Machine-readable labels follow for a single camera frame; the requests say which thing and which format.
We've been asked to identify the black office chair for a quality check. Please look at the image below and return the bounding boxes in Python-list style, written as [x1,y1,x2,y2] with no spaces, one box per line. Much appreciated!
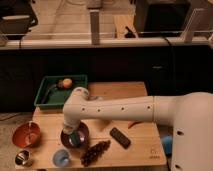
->
[0,0,38,40]

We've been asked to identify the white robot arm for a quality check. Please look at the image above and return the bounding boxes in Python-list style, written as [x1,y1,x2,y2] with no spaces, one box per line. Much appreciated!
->
[63,87,213,171]

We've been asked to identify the red bowl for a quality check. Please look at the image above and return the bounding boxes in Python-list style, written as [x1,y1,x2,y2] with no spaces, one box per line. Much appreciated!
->
[12,122,41,148]

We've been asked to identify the small metal cup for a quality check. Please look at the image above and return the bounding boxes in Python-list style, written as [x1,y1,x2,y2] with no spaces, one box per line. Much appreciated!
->
[15,150,32,167]

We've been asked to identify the dark grape bunch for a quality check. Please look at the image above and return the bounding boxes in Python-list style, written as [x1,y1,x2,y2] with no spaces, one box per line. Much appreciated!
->
[80,140,111,167]

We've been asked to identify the blue object at table edge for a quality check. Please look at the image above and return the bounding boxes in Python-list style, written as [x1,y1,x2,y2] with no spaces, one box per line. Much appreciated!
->
[161,136,173,155]

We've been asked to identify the green plastic tray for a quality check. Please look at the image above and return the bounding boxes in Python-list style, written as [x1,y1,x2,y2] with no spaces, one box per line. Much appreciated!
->
[34,75,88,110]

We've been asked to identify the green sponge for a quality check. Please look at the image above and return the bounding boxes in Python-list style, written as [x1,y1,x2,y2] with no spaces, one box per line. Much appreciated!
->
[70,132,81,147]

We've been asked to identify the orange fruit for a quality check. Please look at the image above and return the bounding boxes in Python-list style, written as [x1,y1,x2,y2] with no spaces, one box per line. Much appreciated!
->
[62,78,72,89]

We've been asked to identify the light blue cup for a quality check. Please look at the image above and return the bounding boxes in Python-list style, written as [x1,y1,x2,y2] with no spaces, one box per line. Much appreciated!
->
[52,149,70,167]

